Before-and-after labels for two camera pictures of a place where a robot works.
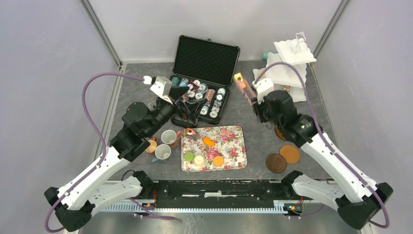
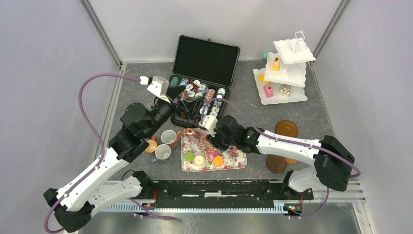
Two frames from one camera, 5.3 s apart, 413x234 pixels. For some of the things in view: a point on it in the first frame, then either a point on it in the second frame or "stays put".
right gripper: (257, 108) -> (215, 141)
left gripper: (192, 109) stays put
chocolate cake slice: (191, 134) stays put
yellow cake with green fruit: (238, 77) -> (275, 64)
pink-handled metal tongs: (245, 87) -> (200, 134)
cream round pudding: (199, 160) stays put
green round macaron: (189, 156) stays put
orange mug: (153, 146) stays put
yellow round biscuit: (218, 161) stays put
